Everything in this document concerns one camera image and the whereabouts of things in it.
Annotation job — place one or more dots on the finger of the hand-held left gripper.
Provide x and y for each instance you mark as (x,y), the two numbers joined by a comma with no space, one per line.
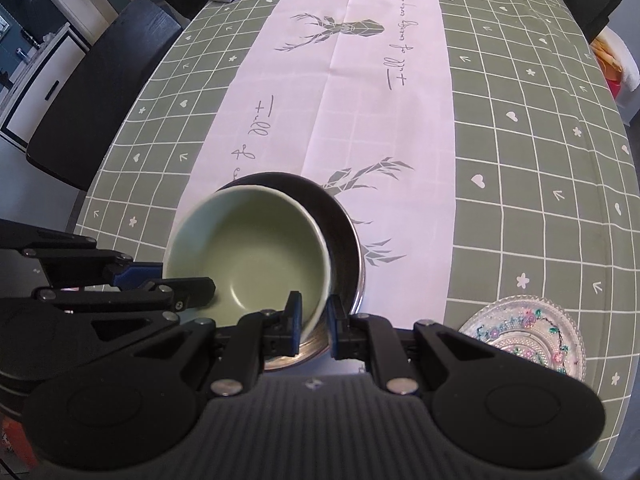
(190,291)
(135,275)

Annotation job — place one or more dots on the red orange object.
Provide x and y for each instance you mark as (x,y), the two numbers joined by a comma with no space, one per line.
(12,442)

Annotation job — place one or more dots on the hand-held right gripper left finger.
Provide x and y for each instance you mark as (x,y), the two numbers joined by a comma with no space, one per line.
(295,322)

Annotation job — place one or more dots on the white cabinet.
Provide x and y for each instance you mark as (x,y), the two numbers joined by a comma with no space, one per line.
(40,90)

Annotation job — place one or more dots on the small green ceramic bowl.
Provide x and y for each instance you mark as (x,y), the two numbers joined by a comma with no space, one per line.
(250,250)

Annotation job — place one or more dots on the white deer-print table runner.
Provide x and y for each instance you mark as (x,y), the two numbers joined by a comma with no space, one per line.
(325,110)

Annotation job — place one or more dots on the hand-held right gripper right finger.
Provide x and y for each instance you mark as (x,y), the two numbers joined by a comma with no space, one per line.
(334,327)

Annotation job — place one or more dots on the orange white snack bag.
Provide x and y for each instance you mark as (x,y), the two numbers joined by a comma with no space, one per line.
(617,70)

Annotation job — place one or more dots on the green checked tablecloth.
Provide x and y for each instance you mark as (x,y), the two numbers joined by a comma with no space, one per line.
(525,160)

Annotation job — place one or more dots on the floral painted glass plate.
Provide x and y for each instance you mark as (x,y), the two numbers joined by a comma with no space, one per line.
(530,330)

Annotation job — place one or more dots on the orange steel-lined bowl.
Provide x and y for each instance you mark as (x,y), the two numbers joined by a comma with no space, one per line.
(342,240)

